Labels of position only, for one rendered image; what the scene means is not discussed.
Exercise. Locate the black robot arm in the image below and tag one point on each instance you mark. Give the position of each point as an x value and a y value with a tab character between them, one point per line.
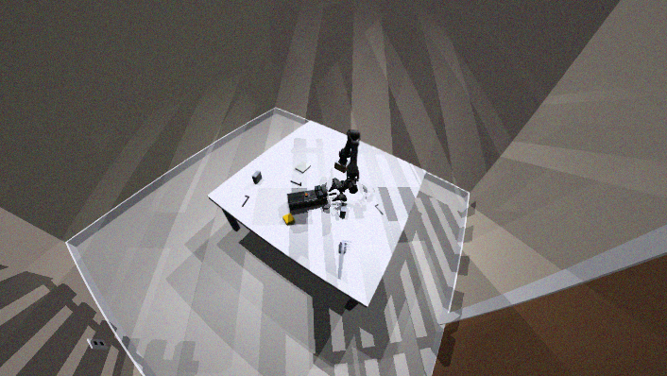
350	150

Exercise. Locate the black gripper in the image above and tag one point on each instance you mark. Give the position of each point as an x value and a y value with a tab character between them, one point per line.
341	196

